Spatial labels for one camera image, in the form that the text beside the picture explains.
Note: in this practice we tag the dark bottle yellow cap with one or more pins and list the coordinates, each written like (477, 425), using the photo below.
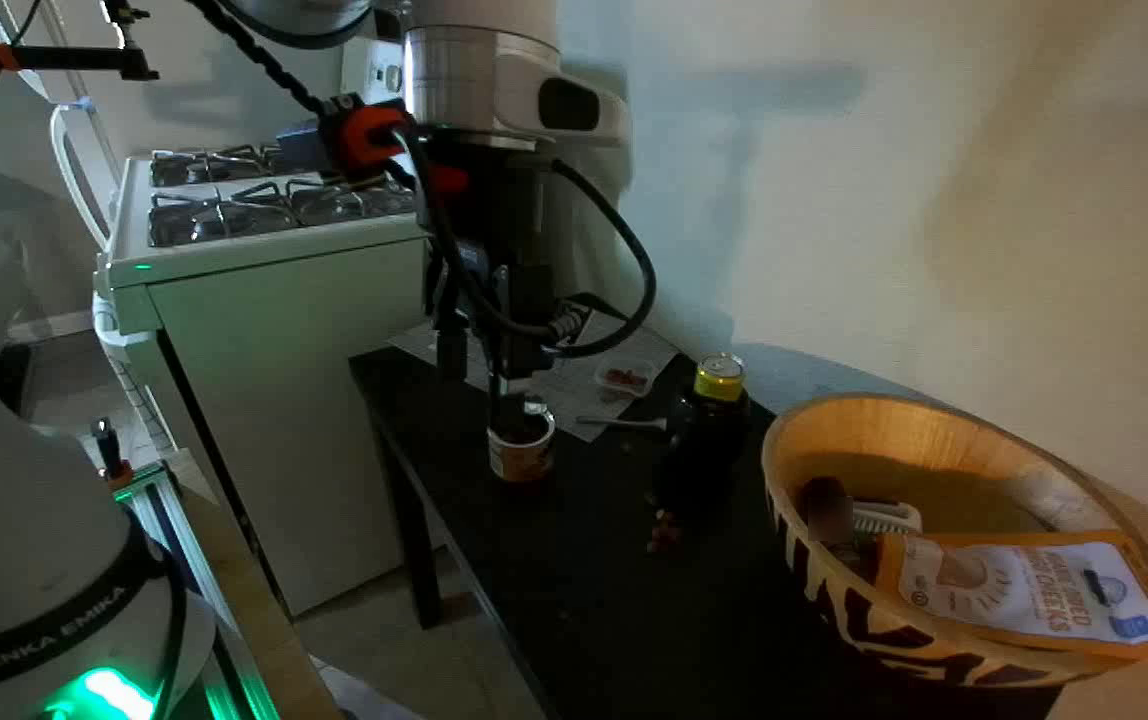
(707, 454)

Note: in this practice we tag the orange white snack bag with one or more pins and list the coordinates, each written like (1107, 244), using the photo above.
(1038, 592)

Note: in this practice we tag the small metal spoon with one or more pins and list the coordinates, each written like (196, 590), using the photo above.
(639, 425)

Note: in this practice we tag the small ceramic mug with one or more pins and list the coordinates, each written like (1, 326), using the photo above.
(523, 454)

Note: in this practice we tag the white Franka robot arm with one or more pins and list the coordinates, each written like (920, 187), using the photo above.
(14, 562)

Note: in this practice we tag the small white brush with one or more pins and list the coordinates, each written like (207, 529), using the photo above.
(885, 514)

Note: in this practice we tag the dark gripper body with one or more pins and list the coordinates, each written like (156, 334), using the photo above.
(497, 225)

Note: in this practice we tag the zebra pattern wooden bowl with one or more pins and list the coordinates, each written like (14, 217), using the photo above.
(839, 604)

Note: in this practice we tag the black camera boom bar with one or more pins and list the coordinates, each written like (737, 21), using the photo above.
(39, 59)

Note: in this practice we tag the white gas stove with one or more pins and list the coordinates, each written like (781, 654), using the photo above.
(267, 373)

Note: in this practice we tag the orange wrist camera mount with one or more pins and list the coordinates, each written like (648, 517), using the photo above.
(367, 134)

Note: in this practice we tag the black red knob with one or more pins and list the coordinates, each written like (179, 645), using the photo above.
(105, 451)

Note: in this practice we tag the aluminium robot stand frame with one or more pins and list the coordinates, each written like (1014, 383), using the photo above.
(224, 600)

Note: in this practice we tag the black side table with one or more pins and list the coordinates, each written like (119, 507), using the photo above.
(575, 584)

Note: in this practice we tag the grey checked towel mat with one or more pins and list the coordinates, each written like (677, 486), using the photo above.
(595, 401)

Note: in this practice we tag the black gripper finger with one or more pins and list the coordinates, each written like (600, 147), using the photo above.
(448, 348)
(517, 363)

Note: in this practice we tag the small dark spice bottle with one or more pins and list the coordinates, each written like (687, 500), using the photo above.
(821, 514)

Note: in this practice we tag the scattered red crumbs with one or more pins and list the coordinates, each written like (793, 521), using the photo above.
(660, 534)

